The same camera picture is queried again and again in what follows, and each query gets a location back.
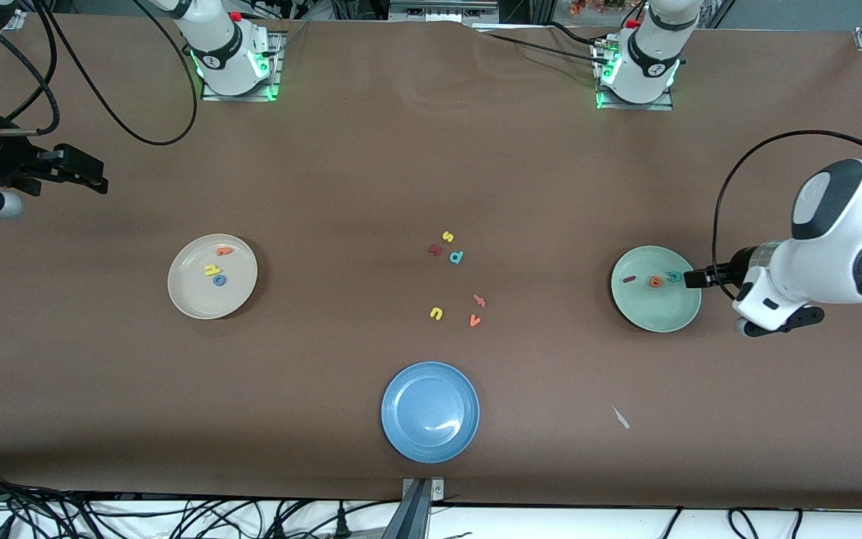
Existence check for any grey metal box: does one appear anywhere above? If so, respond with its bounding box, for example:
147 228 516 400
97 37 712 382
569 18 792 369
388 0 499 23

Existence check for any brown table cover sheet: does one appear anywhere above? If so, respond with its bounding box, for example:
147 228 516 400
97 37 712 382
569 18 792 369
0 13 862 511

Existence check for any looped black floor cable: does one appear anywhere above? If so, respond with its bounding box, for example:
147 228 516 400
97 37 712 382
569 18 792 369
729 508 762 539

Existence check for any orange colourful decoration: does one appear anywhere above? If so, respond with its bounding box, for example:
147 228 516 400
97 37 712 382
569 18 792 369
567 0 626 16

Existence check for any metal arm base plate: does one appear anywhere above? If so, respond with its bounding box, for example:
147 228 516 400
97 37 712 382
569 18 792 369
594 39 676 112
201 31 284 103

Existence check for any long black base cable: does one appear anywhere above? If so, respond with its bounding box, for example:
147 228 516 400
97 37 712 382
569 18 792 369
472 28 611 64

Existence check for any green plate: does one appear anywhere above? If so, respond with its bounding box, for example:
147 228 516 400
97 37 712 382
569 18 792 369
611 246 703 333

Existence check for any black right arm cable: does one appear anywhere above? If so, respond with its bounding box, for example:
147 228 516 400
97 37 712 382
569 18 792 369
0 0 200 146

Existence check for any beige brown plate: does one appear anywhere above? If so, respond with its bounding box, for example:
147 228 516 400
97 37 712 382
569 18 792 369
168 234 259 320

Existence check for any short black base cable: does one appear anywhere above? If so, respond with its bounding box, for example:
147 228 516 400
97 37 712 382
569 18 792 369
543 21 604 46

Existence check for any blue plate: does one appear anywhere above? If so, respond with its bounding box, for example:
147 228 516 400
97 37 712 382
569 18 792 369
381 362 480 464

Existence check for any aluminium edge bracket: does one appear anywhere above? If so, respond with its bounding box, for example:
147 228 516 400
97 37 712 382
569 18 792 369
401 478 444 502

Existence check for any black floor cable bundle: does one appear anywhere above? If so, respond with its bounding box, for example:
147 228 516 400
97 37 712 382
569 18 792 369
0 466 267 539

